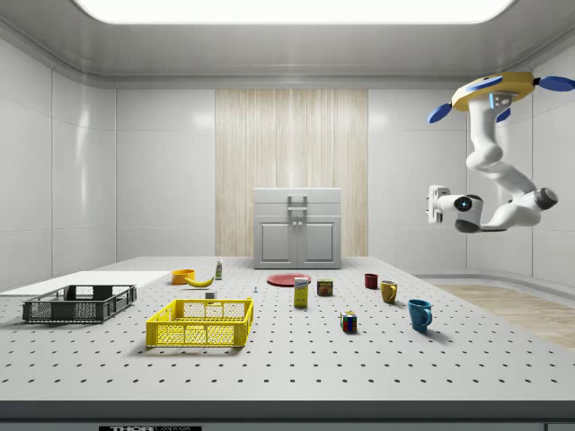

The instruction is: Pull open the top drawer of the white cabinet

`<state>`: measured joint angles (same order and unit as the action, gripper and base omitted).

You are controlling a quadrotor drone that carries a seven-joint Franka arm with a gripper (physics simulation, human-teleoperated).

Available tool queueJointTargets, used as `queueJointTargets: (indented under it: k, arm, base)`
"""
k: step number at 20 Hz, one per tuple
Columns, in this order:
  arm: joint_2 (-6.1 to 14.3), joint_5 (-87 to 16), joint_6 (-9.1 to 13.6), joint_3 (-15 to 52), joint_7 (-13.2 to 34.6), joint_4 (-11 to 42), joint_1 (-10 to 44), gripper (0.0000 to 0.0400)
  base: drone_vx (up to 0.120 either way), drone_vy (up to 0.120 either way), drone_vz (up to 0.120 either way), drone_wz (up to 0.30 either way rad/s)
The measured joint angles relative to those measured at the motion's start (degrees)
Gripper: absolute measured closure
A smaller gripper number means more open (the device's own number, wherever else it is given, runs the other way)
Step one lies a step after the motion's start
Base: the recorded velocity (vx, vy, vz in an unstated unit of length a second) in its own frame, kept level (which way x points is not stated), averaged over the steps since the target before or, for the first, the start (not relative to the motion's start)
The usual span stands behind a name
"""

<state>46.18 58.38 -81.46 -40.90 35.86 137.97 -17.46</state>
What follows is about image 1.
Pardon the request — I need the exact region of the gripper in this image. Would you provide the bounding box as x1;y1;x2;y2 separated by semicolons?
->
424;184;445;225

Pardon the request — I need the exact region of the blue mug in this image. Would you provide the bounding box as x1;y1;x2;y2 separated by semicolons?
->
407;299;433;334

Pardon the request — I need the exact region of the white cabinet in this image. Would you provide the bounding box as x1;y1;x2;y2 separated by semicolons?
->
252;187;342;270

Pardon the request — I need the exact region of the drone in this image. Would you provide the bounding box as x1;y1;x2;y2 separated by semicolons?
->
427;70;575;124

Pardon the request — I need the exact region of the yellow and white box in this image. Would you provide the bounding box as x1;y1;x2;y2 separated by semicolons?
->
294;277;310;309

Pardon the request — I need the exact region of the red plate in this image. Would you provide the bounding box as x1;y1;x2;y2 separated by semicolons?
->
266;272;312;288

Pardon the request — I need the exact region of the yellow basket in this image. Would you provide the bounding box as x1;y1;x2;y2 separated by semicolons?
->
145;297;255;348

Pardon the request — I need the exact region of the white board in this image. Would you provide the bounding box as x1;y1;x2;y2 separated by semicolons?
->
0;270;172;297

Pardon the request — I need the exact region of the dark grey basket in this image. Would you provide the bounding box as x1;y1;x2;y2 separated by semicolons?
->
22;284;138;325

